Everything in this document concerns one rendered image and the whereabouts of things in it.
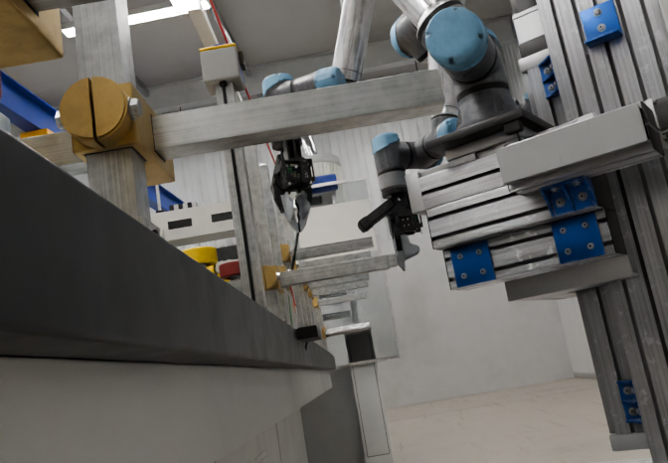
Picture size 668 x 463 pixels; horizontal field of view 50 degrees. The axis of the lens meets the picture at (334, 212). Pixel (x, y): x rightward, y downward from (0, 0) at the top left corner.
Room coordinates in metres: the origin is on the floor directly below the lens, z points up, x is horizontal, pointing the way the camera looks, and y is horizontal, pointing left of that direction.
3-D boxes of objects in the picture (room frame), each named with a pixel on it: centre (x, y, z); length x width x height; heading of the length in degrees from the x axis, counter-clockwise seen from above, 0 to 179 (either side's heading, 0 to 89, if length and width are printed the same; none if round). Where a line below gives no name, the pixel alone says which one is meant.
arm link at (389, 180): (1.82, -0.17, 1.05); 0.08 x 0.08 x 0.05
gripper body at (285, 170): (1.54, 0.08, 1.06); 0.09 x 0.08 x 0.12; 20
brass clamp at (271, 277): (1.55, 0.17, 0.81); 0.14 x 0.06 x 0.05; 0
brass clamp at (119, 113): (0.55, 0.16, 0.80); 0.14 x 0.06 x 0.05; 0
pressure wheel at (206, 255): (1.57, 0.31, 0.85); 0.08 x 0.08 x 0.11
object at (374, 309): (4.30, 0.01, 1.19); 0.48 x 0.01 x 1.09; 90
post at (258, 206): (1.53, 0.17, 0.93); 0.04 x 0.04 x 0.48; 0
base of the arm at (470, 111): (1.50, -0.37, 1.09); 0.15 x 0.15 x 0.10
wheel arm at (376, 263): (1.57, 0.12, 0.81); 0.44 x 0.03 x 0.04; 90
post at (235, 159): (1.27, 0.16, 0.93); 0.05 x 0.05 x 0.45; 0
